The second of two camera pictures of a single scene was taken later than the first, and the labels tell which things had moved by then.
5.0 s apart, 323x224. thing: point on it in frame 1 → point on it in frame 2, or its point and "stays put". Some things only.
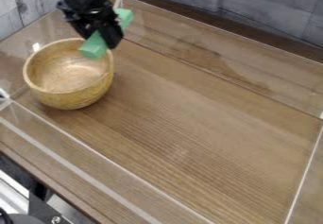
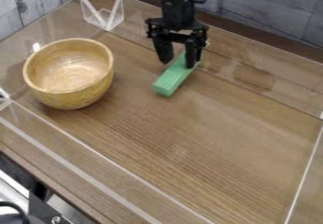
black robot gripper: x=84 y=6 → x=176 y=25
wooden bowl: x=69 y=79 stays put
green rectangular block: x=96 y=44 → x=174 y=77
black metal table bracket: x=41 y=210 stays put
